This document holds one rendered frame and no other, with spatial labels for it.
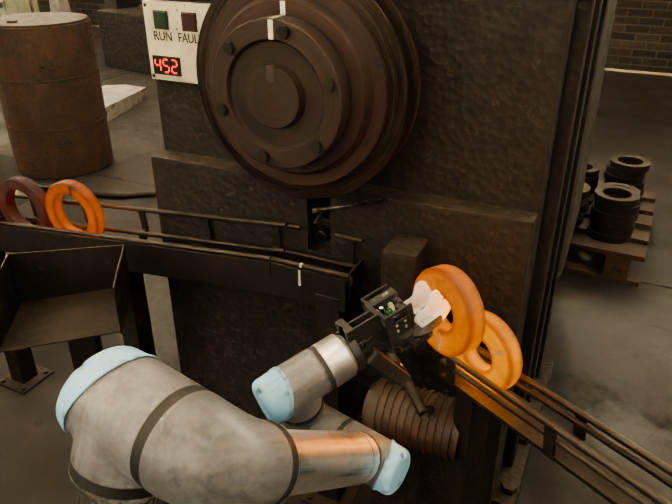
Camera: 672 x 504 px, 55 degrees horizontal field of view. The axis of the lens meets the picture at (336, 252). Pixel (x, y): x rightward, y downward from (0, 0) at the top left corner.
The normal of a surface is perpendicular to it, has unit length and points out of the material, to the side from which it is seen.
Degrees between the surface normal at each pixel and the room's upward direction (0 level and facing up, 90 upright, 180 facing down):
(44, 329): 5
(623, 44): 90
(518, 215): 0
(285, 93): 90
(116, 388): 25
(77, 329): 5
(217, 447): 48
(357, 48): 62
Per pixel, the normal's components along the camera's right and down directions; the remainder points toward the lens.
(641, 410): 0.00, -0.88
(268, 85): -0.42, 0.42
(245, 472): 0.57, 0.02
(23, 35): 0.11, 0.46
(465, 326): -0.86, 0.21
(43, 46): 0.42, 0.42
